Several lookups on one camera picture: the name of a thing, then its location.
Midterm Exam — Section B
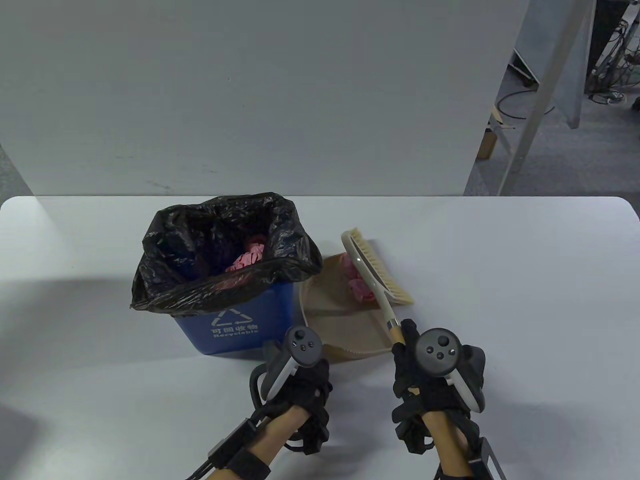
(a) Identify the black left wrist sensor box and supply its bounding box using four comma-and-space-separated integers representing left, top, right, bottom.
207, 419, 258, 466

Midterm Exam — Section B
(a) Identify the white table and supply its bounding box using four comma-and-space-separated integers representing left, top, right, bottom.
0, 196, 640, 480

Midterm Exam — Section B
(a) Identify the black left glove cable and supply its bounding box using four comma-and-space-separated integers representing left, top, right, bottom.
185, 460, 216, 480

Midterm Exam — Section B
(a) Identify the person's left hand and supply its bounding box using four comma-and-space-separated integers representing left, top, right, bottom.
260, 345, 333, 456

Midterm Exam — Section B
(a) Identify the black floor cable loop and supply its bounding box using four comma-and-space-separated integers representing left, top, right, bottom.
495, 90, 556, 120

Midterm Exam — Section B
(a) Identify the white partition panel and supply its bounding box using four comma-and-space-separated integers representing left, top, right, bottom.
0, 0, 531, 197

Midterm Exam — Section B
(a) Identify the black plastic trash bag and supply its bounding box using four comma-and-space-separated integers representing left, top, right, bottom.
131, 191, 323, 317

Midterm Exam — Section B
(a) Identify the tangle of black cables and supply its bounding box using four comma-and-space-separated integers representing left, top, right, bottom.
586, 5, 640, 106

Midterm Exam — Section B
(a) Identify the pile of pink paper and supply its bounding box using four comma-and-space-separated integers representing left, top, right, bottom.
225, 240, 381, 303

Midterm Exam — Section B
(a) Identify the black right wrist sensor box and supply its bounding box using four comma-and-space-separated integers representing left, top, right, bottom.
467, 436, 508, 480

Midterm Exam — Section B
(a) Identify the black and white right controller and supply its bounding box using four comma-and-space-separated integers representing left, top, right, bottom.
414, 327, 487, 413

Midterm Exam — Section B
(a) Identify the person's right hand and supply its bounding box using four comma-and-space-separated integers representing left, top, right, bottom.
391, 319, 473, 453

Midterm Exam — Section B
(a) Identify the grey metal frame post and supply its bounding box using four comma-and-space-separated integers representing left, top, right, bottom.
497, 0, 596, 196

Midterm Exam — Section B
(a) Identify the blue recycling bin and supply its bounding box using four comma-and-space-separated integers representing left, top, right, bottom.
171, 281, 293, 357

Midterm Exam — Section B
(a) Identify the black left wrist strap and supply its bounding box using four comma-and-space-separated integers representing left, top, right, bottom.
225, 447, 273, 480

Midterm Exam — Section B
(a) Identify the grey leaning board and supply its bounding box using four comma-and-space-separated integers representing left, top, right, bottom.
515, 0, 598, 130

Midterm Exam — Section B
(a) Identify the black and white left controller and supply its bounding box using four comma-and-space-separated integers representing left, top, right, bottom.
250, 326, 323, 406

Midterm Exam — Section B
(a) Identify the beige plastic dustpan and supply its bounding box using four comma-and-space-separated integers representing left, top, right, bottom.
299, 252, 401, 362

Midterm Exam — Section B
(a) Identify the black and white controller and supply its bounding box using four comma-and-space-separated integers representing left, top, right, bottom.
414, 327, 487, 413
250, 326, 323, 406

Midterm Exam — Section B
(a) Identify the beige brush with wooden handle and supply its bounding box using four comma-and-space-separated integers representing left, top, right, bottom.
341, 227, 416, 347

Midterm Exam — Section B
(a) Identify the person's right forearm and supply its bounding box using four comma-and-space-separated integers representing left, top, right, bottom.
422, 410, 473, 478

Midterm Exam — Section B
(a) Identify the brown cardboard box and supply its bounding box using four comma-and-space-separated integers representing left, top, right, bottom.
476, 129, 499, 160

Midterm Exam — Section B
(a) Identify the black wrist sensor box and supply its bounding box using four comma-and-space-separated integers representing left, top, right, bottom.
467, 436, 508, 480
207, 419, 258, 466

